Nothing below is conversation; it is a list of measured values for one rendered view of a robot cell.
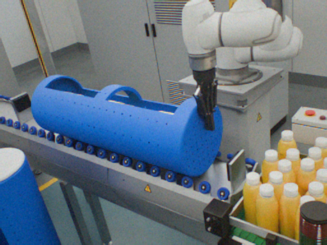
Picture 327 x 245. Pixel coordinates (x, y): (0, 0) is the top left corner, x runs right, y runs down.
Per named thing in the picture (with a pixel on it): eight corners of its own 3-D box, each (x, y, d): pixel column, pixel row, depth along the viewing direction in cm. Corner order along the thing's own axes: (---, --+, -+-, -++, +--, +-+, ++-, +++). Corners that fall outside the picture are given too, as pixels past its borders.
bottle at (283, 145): (285, 166, 144) (285, 129, 136) (300, 173, 139) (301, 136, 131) (274, 174, 141) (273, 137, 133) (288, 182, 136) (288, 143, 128)
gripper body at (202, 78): (206, 73, 117) (209, 99, 121) (220, 63, 122) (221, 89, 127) (186, 70, 121) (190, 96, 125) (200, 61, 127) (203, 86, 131)
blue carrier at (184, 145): (84, 114, 202) (68, 66, 188) (226, 150, 151) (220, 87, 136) (42, 141, 184) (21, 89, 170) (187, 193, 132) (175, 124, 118)
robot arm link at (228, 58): (220, 60, 195) (218, 17, 185) (255, 59, 188) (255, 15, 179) (212, 69, 181) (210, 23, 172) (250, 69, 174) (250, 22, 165)
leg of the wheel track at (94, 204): (108, 240, 250) (83, 164, 220) (114, 243, 246) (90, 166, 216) (101, 246, 246) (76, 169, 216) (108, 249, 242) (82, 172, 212)
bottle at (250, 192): (253, 230, 119) (251, 189, 111) (240, 218, 124) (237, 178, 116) (269, 221, 121) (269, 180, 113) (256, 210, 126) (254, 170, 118)
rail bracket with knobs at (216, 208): (219, 217, 126) (216, 193, 121) (238, 224, 122) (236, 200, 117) (204, 236, 120) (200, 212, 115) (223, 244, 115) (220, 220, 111)
